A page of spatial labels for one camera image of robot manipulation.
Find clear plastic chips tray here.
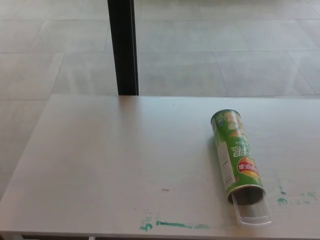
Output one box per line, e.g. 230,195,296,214
230,191,273,226

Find black vertical window post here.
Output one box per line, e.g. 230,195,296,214
107,0,140,97

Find green potato chips can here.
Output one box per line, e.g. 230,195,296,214
210,108,266,204

